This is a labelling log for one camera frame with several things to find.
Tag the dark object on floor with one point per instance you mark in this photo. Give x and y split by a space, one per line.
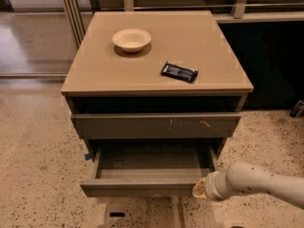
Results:
297 110

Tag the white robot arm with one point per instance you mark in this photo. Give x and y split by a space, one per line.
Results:
243 179

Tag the yellowish foam-padded gripper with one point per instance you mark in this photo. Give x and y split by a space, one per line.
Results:
211 186

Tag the drawer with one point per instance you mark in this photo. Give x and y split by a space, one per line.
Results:
155 126
153 170

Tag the blue tape piece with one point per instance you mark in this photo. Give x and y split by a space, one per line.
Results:
87 157

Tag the white ceramic bowl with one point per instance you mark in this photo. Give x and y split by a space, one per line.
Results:
131 40

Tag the black snack bar wrapper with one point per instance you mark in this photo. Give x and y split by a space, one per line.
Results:
187 75

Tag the grey-brown drawer cabinet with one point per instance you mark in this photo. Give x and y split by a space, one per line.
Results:
103 79

